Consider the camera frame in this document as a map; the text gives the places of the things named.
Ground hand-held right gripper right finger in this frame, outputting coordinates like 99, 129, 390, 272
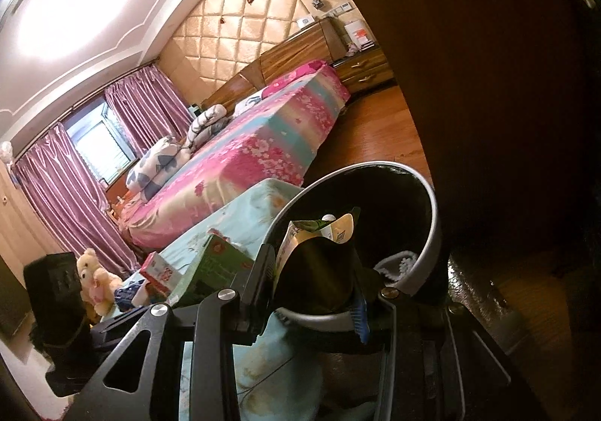
350, 256, 550, 421

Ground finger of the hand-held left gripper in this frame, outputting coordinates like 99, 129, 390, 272
90, 308, 153, 336

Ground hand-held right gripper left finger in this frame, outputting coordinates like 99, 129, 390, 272
61, 243, 278, 421

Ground dark green drink carton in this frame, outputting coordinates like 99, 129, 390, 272
275, 207, 376, 316

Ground black white-rimmed trash bin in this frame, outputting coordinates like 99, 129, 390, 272
260, 161, 449, 332

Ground dark blue cloth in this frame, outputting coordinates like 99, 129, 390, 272
113, 282, 151, 311

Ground cream teddy bear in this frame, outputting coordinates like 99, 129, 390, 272
76, 248, 124, 318

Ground green cardboard box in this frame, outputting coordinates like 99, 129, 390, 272
176, 233, 257, 309

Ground red and white box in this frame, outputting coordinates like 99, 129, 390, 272
139, 252, 186, 297

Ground white crumpled paper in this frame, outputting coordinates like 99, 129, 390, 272
373, 249, 423, 283

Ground light blue floral tablecloth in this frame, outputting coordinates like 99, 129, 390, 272
101, 177, 390, 421

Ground long pink satin curtain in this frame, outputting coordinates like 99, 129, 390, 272
10, 123, 139, 278

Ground wooden side table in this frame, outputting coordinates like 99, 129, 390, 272
106, 195, 137, 224

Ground bed with pink floral sheet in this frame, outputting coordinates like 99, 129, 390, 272
115, 64, 352, 257

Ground window with blinds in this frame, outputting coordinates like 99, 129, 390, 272
66, 100, 139, 184

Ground patterned pillows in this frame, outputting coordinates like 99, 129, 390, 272
126, 136, 193, 201

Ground rolled grey-patterned white quilt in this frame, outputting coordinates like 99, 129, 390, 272
185, 104, 228, 151

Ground white patterned pillow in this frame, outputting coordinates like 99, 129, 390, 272
232, 89, 266, 117

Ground short pink satin curtain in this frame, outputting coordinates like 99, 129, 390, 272
103, 65, 193, 159

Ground pink floral pillow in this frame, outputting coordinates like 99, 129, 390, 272
261, 63, 329, 98

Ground wooden headboard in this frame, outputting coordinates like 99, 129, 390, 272
199, 17, 346, 114

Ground wooden nightstand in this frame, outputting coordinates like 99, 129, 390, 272
335, 45, 395, 95

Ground white appliance with orange label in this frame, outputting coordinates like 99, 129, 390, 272
344, 19, 371, 50

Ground dark wooden door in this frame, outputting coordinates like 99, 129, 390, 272
300, 0, 601, 281

